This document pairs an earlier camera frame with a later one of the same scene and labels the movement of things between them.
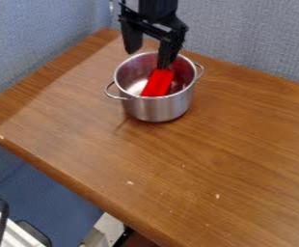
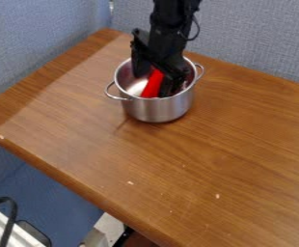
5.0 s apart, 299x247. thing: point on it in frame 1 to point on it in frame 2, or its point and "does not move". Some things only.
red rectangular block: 159,83 does not move
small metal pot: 161,108 does not move
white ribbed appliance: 19,234 does not move
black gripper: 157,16 to 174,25
